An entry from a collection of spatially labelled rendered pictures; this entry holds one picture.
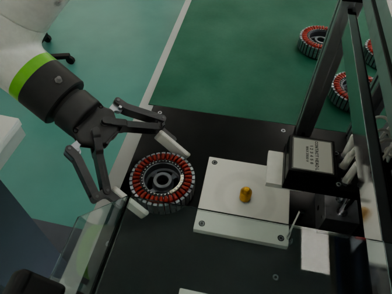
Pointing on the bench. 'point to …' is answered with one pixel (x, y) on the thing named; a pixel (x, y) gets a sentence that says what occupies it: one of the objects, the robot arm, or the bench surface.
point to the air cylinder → (326, 210)
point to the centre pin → (245, 193)
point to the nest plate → (236, 167)
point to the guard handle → (32, 284)
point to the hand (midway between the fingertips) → (162, 181)
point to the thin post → (298, 217)
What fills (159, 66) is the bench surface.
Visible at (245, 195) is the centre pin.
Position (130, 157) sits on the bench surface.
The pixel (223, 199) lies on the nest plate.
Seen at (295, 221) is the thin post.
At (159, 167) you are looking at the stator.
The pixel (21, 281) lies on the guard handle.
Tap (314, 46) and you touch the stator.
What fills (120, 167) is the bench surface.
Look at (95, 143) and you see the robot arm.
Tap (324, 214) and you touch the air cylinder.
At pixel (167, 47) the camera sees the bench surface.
